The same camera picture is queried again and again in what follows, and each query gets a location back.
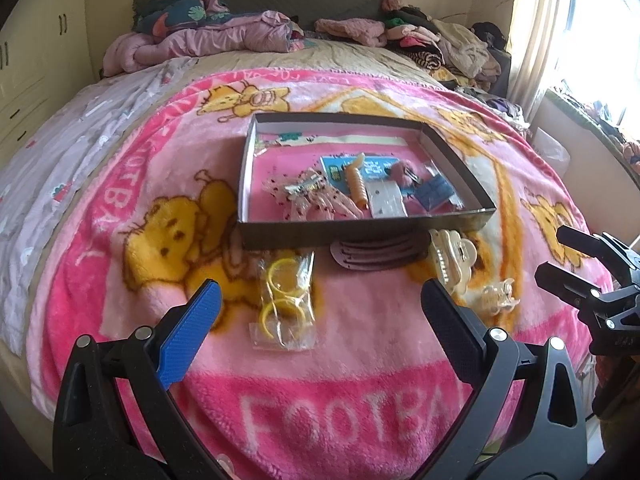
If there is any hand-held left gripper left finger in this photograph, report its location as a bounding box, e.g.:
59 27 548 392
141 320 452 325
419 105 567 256
52 280 226 480

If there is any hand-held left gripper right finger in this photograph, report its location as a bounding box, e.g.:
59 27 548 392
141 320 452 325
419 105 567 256
415 277 589 480

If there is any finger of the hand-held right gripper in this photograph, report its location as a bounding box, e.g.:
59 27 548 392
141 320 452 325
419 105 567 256
534 261 604 312
556 225 624 287

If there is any small pearl hair claw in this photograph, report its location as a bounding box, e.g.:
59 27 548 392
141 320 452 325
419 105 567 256
480 277 521 317

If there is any large cream hair claw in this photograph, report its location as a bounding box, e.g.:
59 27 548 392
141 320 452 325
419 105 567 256
429 228 481 296

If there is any yellow hoop earrings packet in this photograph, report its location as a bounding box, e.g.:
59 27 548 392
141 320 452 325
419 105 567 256
248 251 319 352

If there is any brown hair comb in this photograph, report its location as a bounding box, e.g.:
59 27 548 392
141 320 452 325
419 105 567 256
329 234 432 273

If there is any blue square hair clip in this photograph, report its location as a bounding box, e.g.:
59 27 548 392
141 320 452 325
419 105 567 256
415 172 453 211

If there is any dark cardboard box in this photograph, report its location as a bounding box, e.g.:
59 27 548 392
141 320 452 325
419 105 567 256
236 112 498 252

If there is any pink fluffy hair clip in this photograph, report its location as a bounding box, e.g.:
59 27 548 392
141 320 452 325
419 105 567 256
390 160 426 191

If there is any orange spiral hair tie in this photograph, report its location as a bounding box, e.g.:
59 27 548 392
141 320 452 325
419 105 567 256
347 156 371 211

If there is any shiny metal hair clip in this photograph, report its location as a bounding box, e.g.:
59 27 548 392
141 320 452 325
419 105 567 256
284 175 323 197

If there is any white plastic bag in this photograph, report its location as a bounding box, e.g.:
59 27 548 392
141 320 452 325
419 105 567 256
532 130 571 176

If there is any pink printed blanket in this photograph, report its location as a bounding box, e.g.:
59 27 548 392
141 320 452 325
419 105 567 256
25 72 616 480

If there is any window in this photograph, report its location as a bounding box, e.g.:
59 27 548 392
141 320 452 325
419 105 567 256
550 0 640 126

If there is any pale curtain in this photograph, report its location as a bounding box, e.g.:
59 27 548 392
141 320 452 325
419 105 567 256
505 0 576 131

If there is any lilac printed bedsheet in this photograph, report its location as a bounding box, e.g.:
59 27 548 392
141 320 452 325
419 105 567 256
0 55 191 356

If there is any pile of clothes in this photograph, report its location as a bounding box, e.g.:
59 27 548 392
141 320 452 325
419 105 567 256
380 0 531 126

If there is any pink quilt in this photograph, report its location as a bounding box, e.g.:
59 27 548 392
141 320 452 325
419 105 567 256
102 10 306 78

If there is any cream wardrobe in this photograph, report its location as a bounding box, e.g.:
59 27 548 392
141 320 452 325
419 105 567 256
0 0 101 156

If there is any pink fleece garment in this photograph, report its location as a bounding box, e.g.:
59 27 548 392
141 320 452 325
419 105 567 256
315 17 386 48

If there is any dark floral pillow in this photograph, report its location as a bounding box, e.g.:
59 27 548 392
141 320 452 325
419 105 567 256
134 0 236 36

